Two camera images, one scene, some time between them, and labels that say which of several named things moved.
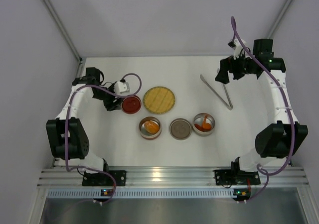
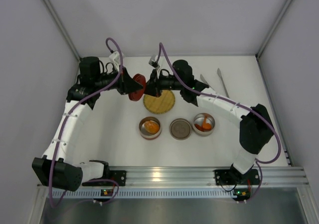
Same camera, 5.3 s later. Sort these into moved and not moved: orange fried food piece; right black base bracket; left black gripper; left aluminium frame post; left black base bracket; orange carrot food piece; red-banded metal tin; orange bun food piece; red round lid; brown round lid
Moved: left black gripper; red round lid
Not moved: orange carrot food piece; brown round lid; left aluminium frame post; orange fried food piece; right black base bracket; red-banded metal tin; orange bun food piece; left black base bracket
